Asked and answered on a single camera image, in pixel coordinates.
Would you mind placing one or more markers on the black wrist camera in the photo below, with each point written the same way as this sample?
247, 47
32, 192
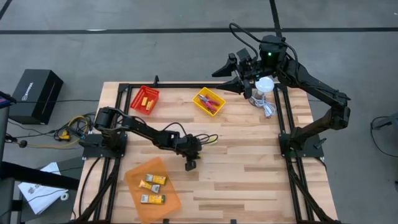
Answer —
190, 165
243, 55

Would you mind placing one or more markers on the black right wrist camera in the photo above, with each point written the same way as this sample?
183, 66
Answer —
243, 55

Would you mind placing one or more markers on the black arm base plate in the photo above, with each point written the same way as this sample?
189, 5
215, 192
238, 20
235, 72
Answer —
93, 146
306, 149

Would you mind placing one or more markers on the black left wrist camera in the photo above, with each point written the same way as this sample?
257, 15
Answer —
190, 165

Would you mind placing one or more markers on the black aluminium table frame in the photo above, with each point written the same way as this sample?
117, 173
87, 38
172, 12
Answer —
180, 85

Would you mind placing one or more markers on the black desk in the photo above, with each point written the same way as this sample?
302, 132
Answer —
37, 177

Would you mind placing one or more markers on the yellow green crayon box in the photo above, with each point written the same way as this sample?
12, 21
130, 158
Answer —
156, 179
149, 186
153, 199

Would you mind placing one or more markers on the yellow plastic basket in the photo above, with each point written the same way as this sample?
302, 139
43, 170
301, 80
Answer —
206, 91

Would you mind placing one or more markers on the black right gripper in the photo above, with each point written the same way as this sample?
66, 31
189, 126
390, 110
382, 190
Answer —
250, 71

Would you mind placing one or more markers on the black cardboard box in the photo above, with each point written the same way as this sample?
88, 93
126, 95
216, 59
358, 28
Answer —
35, 95

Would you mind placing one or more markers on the red plastic basket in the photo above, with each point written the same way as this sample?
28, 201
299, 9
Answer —
136, 104

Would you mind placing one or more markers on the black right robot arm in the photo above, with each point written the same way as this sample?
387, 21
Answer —
311, 82

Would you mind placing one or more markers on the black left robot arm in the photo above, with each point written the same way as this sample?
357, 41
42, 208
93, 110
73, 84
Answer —
149, 132

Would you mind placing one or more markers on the white paper sheets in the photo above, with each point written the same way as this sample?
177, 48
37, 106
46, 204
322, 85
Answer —
37, 193

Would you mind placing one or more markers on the white tape roll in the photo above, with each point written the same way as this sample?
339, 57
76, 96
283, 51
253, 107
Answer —
64, 196

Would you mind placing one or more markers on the white mushroom table lamp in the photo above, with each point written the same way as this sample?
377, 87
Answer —
264, 84

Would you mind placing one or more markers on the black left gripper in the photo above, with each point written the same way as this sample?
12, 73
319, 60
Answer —
191, 147

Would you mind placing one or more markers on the orange translucent plastic bin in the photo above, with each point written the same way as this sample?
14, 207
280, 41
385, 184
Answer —
152, 211

